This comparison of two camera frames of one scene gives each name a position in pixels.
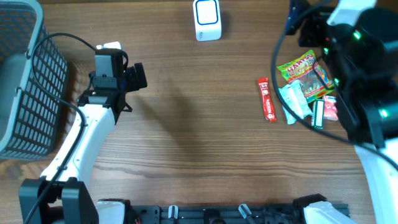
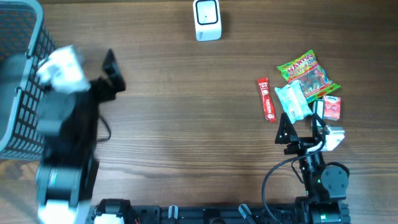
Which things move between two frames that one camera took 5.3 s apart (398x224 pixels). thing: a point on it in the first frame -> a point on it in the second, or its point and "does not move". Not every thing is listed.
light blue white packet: (294, 102) does not move
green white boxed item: (317, 121) does not move
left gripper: (135, 83) -> (107, 92)
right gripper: (319, 18) -> (301, 144)
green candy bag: (314, 79) does not move
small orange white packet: (330, 109) does not move
